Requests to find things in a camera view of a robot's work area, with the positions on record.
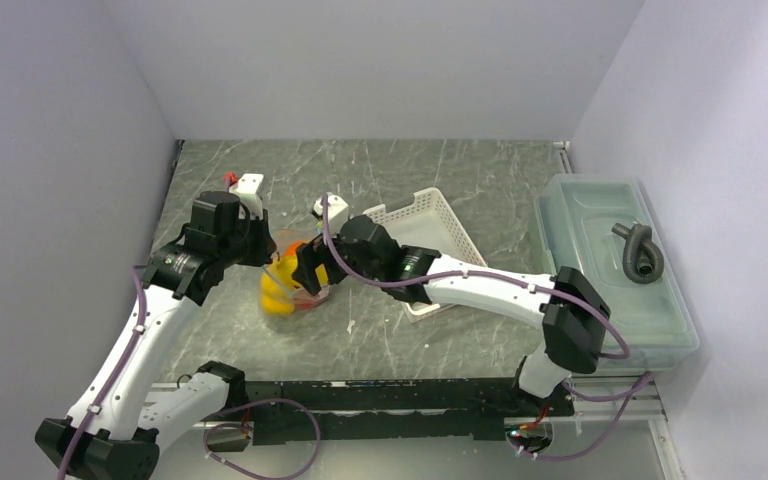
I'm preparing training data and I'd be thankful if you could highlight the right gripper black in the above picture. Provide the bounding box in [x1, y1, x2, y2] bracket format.
[292, 228, 384, 295]

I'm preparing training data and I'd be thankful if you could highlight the orange fruit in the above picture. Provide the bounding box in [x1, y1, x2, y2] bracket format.
[282, 241, 307, 262]

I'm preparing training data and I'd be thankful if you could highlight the yellow mango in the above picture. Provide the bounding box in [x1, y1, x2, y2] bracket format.
[259, 256, 302, 316]

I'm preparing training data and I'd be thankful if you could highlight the clear zip top bag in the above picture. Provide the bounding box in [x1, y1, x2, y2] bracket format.
[259, 229, 331, 316]

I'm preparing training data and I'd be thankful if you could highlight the white perforated plastic basket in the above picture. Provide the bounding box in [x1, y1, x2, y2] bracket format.
[362, 187, 489, 324]

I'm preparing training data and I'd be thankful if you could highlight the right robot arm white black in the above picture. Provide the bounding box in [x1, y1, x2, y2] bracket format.
[291, 215, 610, 415]

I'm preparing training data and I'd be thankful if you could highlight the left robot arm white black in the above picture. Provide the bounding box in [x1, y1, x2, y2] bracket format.
[35, 191, 276, 479]

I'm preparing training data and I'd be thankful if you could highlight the clear plastic storage bin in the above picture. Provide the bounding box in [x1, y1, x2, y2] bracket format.
[528, 174, 699, 375]

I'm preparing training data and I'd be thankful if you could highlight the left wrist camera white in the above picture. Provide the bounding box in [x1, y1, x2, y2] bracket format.
[223, 172, 265, 219]

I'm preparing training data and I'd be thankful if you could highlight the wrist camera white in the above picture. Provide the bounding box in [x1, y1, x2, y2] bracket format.
[310, 192, 350, 234]
[223, 172, 265, 219]

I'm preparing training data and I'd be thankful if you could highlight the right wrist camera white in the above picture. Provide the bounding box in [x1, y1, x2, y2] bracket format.
[310, 192, 350, 234]

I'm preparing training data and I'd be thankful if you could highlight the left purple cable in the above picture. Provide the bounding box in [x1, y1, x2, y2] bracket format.
[55, 266, 150, 480]

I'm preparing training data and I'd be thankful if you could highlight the purple cable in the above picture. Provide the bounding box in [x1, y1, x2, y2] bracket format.
[55, 266, 150, 480]
[318, 193, 654, 402]

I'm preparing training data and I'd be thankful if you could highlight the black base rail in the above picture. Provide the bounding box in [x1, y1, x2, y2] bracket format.
[208, 378, 574, 446]

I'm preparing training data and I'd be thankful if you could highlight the grey corrugated hose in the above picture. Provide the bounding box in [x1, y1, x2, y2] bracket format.
[611, 222, 666, 285]

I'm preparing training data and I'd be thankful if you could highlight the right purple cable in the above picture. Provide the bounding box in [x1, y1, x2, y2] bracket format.
[318, 193, 654, 402]

